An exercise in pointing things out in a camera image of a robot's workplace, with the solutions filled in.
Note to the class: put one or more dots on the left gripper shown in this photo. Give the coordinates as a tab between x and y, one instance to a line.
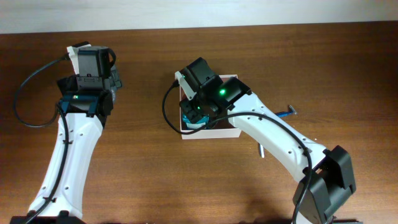
69	86

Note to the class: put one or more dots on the blue mouthwash bottle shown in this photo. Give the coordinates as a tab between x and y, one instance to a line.
203	121

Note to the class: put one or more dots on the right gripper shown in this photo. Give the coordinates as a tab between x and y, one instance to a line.
194	112

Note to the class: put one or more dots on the blue disposable razor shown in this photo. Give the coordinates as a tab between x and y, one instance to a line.
290	111

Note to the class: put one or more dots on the white cardboard box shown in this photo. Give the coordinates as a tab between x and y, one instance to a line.
222	129

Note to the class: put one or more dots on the blue white toothbrush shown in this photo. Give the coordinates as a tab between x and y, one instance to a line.
261	151

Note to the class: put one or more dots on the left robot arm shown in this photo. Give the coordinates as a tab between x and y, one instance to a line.
87	100

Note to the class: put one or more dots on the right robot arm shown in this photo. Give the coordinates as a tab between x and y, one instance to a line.
325	177

